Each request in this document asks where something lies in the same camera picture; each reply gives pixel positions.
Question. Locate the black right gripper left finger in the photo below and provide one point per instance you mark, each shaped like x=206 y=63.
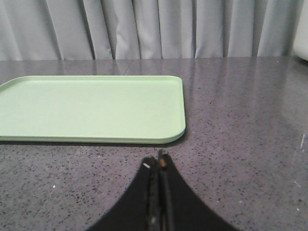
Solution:
x=138 y=208

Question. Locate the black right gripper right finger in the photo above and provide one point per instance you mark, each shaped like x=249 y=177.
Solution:
x=182 y=209

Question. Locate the light green plastic tray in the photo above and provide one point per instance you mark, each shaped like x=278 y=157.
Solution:
x=103 y=109

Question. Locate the white appliance at table edge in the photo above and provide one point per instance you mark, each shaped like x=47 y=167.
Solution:
x=300 y=46

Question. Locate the grey pleated curtain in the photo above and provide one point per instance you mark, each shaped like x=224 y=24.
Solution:
x=146 y=29

